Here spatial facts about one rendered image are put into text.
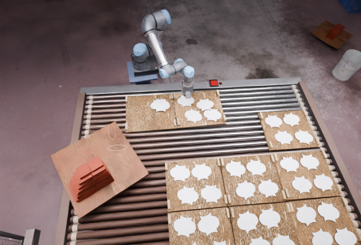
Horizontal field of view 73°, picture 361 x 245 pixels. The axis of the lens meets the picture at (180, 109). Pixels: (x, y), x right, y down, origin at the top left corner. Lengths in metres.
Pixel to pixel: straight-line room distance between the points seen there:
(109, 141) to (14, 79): 2.45
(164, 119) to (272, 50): 2.68
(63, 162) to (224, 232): 1.18
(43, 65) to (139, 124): 2.36
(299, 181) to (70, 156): 1.65
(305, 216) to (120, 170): 1.30
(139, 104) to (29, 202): 1.61
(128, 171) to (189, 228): 0.54
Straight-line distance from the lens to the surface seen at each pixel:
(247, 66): 3.89
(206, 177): 1.85
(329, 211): 2.08
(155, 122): 2.03
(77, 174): 1.56
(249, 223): 1.84
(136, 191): 1.84
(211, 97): 2.20
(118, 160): 1.80
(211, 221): 1.78
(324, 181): 2.14
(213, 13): 4.74
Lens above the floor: 2.68
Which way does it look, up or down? 57 degrees down
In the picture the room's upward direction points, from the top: 5 degrees clockwise
